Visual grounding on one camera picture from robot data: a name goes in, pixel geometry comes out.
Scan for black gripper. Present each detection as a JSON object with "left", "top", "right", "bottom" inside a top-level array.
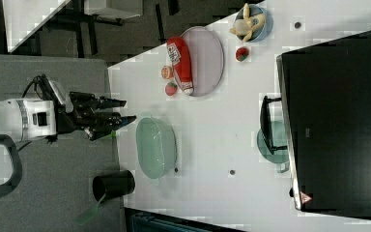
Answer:
[{"left": 55, "top": 92, "right": 136, "bottom": 140}]

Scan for mint green strainer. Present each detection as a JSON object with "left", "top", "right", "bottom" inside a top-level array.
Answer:
[{"left": 135, "top": 112, "right": 177, "bottom": 183}]

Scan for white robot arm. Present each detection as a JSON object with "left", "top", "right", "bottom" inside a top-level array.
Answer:
[{"left": 0, "top": 92, "right": 136, "bottom": 198}]

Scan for large strawberry toy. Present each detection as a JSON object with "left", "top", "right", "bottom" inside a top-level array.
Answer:
[{"left": 165, "top": 82, "right": 178, "bottom": 96}]

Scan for orange slice toy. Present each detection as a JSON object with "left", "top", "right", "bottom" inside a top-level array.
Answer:
[{"left": 161, "top": 66, "right": 174, "bottom": 79}]

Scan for black cup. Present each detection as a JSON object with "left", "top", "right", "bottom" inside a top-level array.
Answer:
[{"left": 92, "top": 170, "right": 135, "bottom": 202}]

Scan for red ketchup bottle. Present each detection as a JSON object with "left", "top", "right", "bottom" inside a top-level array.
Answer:
[{"left": 167, "top": 37, "right": 194, "bottom": 95}]

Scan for grey round plate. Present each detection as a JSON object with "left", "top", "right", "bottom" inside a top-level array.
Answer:
[{"left": 182, "top": 26, "right": 224, "bottom": 97}]

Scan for green spatula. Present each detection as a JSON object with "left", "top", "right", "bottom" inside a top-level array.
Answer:
[{"left": 74, "top": 194, "right": 106, "bottom": 225}]

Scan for blue crate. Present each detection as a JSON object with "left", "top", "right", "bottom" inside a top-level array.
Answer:
[{"left": 128, "top": 213, "right": 240, "bottom": 232}]

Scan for white side table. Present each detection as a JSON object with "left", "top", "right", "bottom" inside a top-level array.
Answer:
[{"left": 1, "top": 0, "right": 71, "bottom": 52}]

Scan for small strawberry toy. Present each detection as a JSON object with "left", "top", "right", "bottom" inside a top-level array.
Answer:
[{"left": 236, "top": 46, "right": 249, "bottom": 62}]

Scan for peeled banana toy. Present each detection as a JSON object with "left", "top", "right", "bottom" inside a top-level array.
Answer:
[{"left": 229, "top": 3, "right": 266, "bottom": 43}]

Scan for blue bowl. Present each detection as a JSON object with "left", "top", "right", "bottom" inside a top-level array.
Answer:
[{"left": 234, "top": 4, "right": 271, "bottom": 42}]

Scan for mint green mug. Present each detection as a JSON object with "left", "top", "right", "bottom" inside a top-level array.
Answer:
[{"left": 256, "top": 121, "right": 290, "bottom": 173}]

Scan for black toaster oven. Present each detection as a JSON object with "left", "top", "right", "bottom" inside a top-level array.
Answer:
[{"left": 260, "top": 30, "right": 371, "bottom": 219}]

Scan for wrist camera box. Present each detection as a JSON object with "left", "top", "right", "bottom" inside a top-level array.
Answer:
[{"left": 49, "top": 80, "right": 73, "bottom": 113}]

